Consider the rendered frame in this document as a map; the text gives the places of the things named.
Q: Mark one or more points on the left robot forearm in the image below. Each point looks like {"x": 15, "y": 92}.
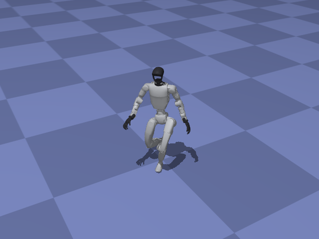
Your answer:
{"x": 182, "y": 111}

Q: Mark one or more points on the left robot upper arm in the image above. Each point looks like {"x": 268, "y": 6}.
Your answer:
{"x": 173, "y": 90}

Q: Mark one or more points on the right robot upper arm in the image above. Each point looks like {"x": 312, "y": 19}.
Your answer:
{"x": 142, "y": 92}

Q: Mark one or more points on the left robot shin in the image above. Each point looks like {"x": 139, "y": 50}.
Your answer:
{"x": 161, "y": 156}

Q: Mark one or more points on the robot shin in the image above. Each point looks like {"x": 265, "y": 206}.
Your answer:
{"x": 157, "y": 141}
{"x": 161, "y": 156}

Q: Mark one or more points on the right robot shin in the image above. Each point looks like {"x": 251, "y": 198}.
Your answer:
{"x": 157, "y": 141}

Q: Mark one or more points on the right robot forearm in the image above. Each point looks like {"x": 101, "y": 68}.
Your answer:
{"x": 135, "y": 108}

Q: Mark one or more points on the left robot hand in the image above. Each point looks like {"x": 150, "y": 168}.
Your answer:
{"x": 187, "y": 125}

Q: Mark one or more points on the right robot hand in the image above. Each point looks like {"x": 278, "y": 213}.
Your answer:
{"x": 128, "y": 121}

